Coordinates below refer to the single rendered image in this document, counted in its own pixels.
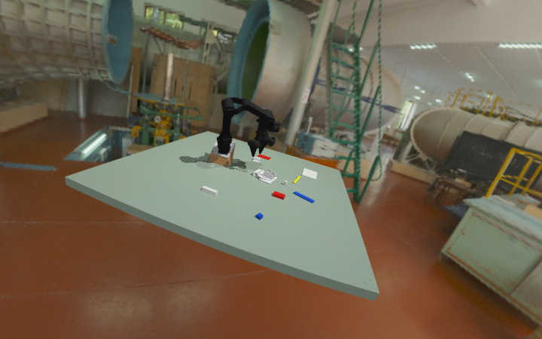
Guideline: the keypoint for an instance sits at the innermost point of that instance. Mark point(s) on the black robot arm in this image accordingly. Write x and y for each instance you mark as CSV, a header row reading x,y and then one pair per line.
x,y
266,121

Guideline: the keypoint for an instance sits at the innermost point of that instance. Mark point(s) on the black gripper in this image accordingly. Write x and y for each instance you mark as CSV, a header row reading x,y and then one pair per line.
x,y
257,143

